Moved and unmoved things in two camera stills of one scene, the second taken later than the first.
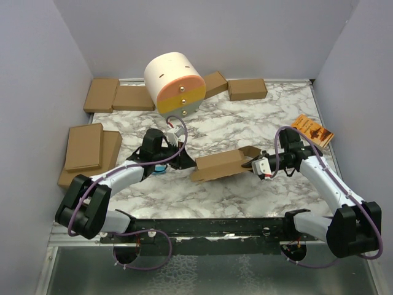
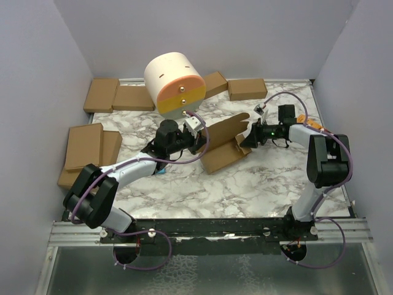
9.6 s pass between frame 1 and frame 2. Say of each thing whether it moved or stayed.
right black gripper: moved
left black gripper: moved
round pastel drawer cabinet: stayed
